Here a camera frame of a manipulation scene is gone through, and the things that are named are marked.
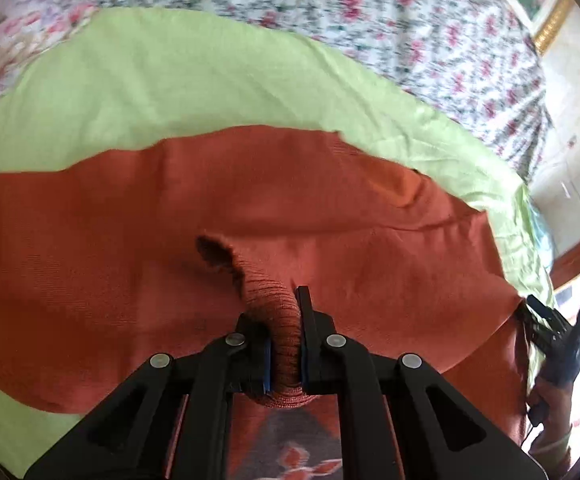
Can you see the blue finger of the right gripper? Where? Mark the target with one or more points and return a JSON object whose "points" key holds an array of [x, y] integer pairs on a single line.
{"points": [[552, 317]]}

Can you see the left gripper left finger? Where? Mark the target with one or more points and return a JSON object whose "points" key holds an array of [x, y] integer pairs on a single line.
{"points": [[170, 419]]}

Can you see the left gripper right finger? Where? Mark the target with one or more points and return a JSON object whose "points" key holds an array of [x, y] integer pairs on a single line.
{"points": [[399, 418]]}

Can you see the orange knit sweater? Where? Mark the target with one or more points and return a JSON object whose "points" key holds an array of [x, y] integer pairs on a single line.
{"points": [[130, 253]]}

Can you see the right hand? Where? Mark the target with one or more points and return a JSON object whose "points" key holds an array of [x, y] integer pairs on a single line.
{"points": [[551, 448]]}

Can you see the floral rose bedspread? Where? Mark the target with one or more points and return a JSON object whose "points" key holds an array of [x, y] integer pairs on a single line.
{"points": [[471, 59]]}

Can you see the light green bed sheet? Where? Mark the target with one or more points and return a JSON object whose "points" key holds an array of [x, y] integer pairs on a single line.
{"points": [[133, 77]]}

